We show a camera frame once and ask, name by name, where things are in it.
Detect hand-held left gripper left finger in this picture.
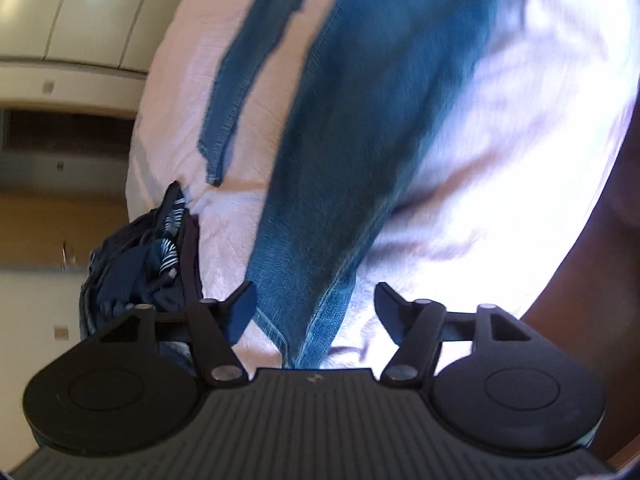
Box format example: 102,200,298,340
96,281,260,389

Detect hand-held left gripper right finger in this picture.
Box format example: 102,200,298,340
374,281,532,387

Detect blue jeans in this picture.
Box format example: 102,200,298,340
196,0,512,370

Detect pile of dark clothes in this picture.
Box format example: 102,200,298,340
79,209,168,342

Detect black folded garment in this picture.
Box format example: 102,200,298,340
174,212,206,313

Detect navy striped garment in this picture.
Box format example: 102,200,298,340
149,182,191,287

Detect wooden door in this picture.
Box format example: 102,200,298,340
0,192,130,267

